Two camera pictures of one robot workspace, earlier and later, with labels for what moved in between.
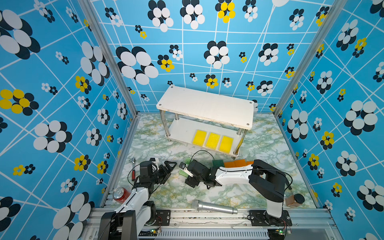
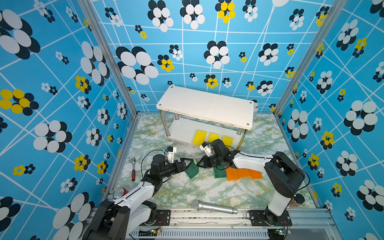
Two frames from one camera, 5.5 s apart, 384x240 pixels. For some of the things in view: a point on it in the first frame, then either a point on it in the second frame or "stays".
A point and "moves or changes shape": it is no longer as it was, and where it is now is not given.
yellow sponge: x=199 y=137 stays
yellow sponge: x=226 y=144 stays
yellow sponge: x=213 y=140 stays
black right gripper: x=190 y=182 → x=206 y=165
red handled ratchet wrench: x=133 y=171 stays
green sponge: x=183 y=172 moves or changes shape
